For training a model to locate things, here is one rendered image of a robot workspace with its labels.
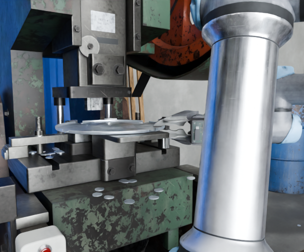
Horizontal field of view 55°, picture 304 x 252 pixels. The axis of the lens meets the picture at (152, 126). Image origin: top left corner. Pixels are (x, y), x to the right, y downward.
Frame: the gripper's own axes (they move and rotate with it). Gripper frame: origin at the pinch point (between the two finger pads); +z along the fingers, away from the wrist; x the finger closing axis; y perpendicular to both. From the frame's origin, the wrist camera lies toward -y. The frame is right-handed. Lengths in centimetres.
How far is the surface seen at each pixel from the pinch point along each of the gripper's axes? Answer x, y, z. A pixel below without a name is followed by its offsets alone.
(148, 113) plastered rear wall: 8, -160, 15
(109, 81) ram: -12.2, -1.1, 13.2
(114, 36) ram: -24.8, -5.5, 12.5
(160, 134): 0.3, 11.3, -1.0
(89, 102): -6.4, -7.5, 20.8
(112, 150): 5.3, 5.8, 11.4
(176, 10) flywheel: -40, -37, -5
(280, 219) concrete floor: 78, -120, -79
